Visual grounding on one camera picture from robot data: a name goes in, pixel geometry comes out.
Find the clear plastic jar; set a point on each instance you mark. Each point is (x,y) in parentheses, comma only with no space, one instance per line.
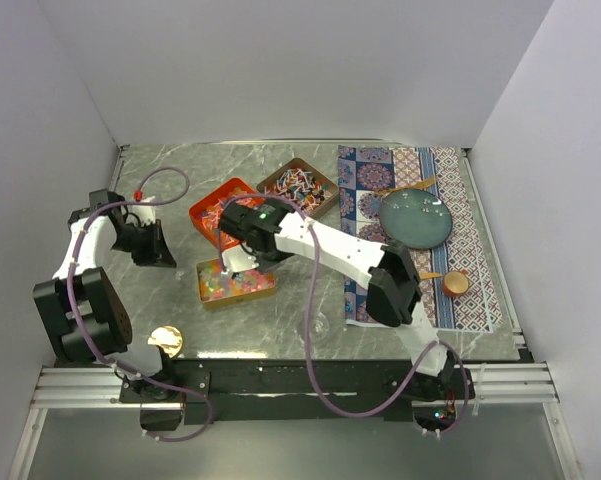
(319,328)

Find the orange tin of lollipops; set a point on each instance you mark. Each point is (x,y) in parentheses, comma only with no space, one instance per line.
(206,213)

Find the gold jar lid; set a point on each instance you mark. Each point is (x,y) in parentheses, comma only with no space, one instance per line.
(168,338)

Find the teal ceramic plate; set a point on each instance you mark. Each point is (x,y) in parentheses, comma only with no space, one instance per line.
(416,218)

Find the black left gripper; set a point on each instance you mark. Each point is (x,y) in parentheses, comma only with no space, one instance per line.
(157,254)

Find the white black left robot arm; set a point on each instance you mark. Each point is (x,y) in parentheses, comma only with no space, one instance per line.
(83,316)

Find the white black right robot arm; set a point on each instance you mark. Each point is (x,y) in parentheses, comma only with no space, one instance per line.
(388,274)

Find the beige tin of small lollipops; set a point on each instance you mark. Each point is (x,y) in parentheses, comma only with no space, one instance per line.
(303,184)

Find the copper cup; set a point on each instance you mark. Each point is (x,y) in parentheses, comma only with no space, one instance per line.
(455,283)

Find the black aluminium mounting rail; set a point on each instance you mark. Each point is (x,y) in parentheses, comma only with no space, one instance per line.
(266,389)

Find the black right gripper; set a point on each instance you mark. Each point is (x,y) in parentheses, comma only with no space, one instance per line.
(265,264)

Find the gold tin of star candies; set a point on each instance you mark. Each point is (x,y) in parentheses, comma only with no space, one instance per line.
(218,289)

